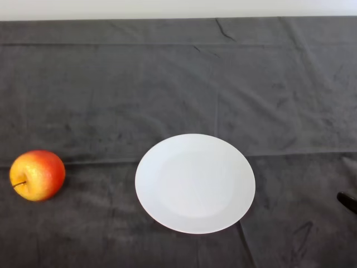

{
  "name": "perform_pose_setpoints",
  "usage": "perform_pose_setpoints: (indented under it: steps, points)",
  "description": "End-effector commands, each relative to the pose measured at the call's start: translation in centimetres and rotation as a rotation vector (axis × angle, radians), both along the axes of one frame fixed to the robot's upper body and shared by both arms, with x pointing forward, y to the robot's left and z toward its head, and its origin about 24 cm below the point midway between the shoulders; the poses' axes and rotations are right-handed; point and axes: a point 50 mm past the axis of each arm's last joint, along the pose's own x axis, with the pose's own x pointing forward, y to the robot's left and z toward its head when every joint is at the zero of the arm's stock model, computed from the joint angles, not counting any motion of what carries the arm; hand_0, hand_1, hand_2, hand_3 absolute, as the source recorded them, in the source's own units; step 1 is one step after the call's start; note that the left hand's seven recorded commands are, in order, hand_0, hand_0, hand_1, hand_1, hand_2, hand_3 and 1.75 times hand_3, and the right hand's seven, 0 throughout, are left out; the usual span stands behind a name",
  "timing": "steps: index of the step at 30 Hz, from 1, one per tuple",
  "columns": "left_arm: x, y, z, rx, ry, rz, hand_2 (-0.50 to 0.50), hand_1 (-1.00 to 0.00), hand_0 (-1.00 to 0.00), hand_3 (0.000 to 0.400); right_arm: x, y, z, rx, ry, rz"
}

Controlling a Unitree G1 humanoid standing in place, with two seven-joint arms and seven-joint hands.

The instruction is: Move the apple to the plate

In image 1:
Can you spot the dark grey cloth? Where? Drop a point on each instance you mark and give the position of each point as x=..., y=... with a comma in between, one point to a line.
x=111, y=83

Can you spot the red yellow apple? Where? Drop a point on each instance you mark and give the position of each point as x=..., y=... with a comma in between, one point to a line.
x=39, y=176

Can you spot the white round plate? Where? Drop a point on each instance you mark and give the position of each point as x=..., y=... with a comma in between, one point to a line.
x=195, y=184

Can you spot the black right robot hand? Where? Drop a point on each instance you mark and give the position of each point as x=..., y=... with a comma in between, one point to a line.
x=348, y=200

